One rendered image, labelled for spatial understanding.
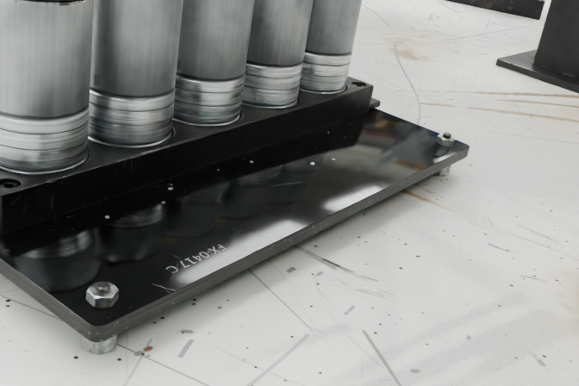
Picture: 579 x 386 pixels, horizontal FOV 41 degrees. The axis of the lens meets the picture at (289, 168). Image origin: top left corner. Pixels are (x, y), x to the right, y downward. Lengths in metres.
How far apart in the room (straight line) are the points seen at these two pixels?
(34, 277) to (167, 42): 0.07
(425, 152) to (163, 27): 0.10
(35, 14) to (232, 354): 0.08
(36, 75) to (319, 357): 0.09
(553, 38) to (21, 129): 0.31
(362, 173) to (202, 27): 0.06
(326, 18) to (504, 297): 0.11
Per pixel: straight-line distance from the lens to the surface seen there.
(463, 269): 0.21
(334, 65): 0.26
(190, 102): 0.22
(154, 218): 0.19
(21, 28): 0.17
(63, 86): 0.18
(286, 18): 0.23
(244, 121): 0.23
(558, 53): 0.43
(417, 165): 0.24
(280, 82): 0.24
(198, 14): 0.21
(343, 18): 0.26
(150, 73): 0.19
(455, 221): 0.24
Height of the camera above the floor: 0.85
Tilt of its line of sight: 24 degrees down
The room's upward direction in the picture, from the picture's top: 9 degrees clockwise
